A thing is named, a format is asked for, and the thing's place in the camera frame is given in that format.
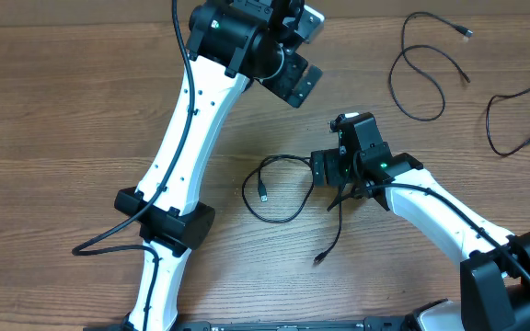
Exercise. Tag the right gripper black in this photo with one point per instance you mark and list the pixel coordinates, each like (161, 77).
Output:
(332, 161)

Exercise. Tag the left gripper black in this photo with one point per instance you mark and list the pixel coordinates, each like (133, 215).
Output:
(295, 66)

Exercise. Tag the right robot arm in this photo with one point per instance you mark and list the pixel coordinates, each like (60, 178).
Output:
(493, 263)

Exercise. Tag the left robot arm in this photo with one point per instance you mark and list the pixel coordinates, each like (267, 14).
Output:
(231, 44)

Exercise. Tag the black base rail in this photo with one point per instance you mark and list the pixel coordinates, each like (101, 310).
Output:
(288, 326)

